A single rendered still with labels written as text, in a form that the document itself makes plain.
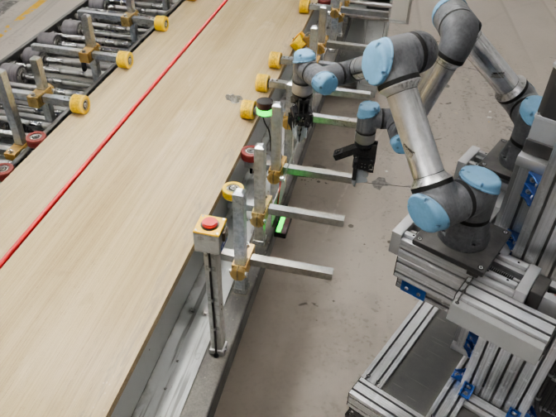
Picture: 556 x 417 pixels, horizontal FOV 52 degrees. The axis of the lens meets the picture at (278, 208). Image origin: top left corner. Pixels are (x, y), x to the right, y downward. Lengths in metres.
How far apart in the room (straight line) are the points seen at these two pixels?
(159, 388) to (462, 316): 0.94
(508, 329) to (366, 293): 1.37
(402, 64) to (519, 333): 0.79
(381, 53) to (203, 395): 1.08
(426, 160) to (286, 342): 1.43
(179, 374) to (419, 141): 1.03
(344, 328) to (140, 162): 1.26
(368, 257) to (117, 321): 1.78
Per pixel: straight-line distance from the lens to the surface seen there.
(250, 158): 2.27
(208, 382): 1.79
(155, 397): 1.88
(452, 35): 1.87
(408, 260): 1.88
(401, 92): 1.58
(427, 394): 2.43
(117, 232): 1.98
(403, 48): 1.59
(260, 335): 2.77
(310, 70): 1.95
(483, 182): 1.64
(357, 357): 2.73
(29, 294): 1.85
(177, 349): 1.97
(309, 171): 2.27
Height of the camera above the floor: 2.19
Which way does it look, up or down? 40 degrees down
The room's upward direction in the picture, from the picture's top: 2 degrees clockwise
